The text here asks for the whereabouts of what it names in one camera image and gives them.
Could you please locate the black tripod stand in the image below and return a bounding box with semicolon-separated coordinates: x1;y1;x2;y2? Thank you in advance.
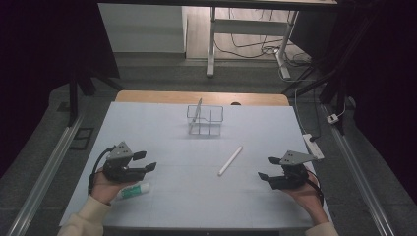
283;65;348;136
67;65;124;127

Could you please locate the white table cover sheet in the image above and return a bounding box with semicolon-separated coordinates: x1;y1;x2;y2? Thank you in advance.
58;101;335;229

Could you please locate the green and white toothpaste tube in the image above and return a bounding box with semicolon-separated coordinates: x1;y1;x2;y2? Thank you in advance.
115;182;151;201

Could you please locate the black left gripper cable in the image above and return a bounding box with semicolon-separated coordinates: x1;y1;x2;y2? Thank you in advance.
87;145;117;196

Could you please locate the person's right hand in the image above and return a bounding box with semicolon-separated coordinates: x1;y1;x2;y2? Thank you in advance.
284;170;329;227

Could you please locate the person's left hand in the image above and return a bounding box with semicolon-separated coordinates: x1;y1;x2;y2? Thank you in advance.
89;166;132;206

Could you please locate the white frame desk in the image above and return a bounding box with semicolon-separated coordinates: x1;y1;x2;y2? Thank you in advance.
96;0;338;80

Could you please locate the white paper-wrapped stick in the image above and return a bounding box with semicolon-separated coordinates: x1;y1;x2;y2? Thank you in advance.
217;145;244;177

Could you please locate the dark curtain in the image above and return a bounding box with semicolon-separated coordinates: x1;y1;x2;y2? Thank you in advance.
0;0;121;178
337;0;417;205

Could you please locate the tangle of floor cables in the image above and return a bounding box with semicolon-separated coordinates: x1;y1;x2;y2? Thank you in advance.
214;8;313;65

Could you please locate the clear plastic organizer box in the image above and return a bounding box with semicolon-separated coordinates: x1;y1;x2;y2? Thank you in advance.
186;103;225;137

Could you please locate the aluminium floor rail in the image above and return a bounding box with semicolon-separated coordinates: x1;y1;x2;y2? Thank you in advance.
6;114;85;236
321;104;396;236

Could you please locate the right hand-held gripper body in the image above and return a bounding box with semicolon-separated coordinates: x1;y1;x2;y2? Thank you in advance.
268;149;322;191

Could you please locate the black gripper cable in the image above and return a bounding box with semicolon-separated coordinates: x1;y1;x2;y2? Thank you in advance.
303;165;326;207
87;145;117;196

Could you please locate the white power strip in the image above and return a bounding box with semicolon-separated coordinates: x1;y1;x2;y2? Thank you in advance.
302;133;326;161

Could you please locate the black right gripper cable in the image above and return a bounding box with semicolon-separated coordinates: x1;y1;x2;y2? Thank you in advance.
303;165;326;207

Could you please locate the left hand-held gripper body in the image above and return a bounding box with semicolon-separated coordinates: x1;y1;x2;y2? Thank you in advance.
101;141;147;184

